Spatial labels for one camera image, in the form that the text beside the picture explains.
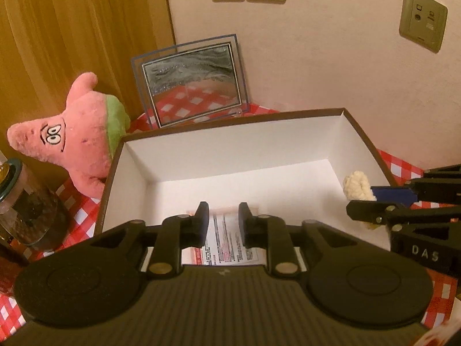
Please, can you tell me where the brown cardboard box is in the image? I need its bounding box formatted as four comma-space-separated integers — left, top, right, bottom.
94, 107, 400, 271

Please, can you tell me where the glass jar with dark lid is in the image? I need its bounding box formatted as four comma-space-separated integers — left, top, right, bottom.
0, 158, 71, 251

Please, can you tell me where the white packet with red label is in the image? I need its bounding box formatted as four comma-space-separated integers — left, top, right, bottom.
182, 205, 265, 266

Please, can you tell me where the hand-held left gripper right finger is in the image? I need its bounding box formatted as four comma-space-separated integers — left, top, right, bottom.
239, 202, 361, 279

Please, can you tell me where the pink starfish plush toy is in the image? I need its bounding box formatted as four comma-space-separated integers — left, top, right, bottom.
7, 72, 131, 199

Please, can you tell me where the red checkered tablecloth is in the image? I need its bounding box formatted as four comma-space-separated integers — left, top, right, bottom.
0, 90, 461, 336

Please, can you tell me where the cream knitted soft toy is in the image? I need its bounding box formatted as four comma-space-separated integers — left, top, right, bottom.
343, 170, 377, 202

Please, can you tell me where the wooden door panel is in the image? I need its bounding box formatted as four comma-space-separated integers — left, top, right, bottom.
0, 0, 176, 191

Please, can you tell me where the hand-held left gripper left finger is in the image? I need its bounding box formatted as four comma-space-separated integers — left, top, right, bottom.
90, 202, 210, 279

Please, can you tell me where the glass picture frame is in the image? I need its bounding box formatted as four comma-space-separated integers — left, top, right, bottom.
130, 34, 250, 129

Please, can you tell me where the beige wall data socket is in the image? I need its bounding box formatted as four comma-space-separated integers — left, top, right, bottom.
398, 0, 448, 53

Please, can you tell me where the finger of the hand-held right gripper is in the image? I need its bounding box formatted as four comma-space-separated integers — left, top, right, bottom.
371, 164, 461, 204
346, 201, 461, 232

